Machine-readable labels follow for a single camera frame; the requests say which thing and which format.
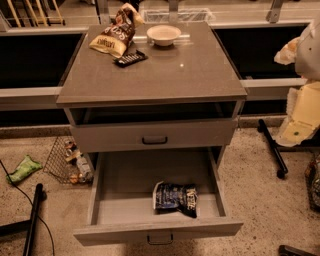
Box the white bowl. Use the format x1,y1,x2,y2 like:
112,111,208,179
147,25,181,47

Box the brown chip bag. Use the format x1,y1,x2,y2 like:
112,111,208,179
89,3,144,58

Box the blue chip bag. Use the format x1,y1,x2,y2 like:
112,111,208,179
153,181,198,218

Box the green snack bag on floor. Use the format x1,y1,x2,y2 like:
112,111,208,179
6,155,43,184

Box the black candy bar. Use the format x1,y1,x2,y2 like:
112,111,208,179
114,50,148,68

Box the black stand leg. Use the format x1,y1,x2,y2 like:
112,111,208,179
257,119,288,179
0,183,46,256

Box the wire basket with snacks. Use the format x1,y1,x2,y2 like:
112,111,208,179
44,136,93,185

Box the open grey middle drawer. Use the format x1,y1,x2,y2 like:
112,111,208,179
74,148,243,246

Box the wooden chair legs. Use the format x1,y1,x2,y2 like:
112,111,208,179
0,0,66,28

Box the black cable on floor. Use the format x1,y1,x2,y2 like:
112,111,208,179
0,159,56,256

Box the black stand leg right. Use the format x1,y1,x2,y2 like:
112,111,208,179
257,119,288,179

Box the clear plastic bin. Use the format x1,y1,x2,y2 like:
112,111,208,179
140,8,216,23

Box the black stand leg left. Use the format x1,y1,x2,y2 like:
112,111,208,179
0,183,46,256

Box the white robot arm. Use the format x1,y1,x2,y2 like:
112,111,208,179
274,19,320,147

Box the grey drawer cabinet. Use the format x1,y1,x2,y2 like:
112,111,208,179
55,21,248,247

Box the closed grey upper drawer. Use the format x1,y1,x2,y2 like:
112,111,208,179
70,120,237,153

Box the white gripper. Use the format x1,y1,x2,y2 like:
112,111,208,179
274,37,320,147

